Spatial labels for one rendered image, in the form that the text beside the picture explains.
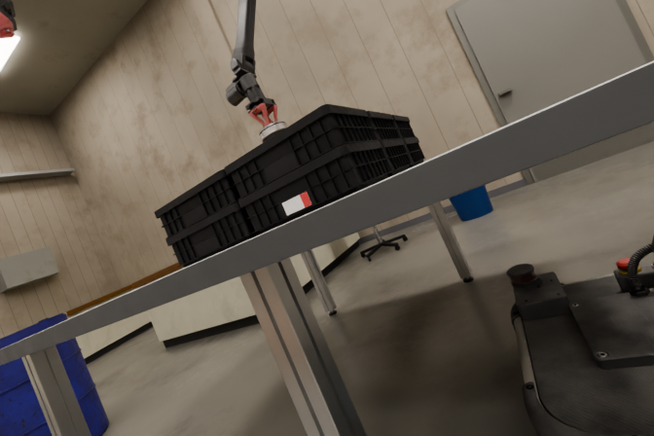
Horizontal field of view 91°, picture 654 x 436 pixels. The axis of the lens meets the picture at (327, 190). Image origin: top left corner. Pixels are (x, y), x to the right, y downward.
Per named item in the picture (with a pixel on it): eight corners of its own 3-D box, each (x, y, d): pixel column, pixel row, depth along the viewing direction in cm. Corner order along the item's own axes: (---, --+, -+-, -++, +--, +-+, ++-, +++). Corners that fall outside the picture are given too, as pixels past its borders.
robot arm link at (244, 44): (244, -53, 112) (266, -32, 122) (233, -47, 115) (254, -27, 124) (236, 68, 111) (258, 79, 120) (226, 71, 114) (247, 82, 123)
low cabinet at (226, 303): (364, 243, 438) (342, 192, 441) (281, 320, 256) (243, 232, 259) (272, 275, 516) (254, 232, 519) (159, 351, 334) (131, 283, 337)
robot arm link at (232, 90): (235, 55, 113) (252, 65, 120) (214, 75, 118) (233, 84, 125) (245, 83, 109) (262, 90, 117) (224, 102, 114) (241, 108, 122)
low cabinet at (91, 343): (131, 325, 709) (118, 291, 712) (191, 305, 612) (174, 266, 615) (29, 381, 549) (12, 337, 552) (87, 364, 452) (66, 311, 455)
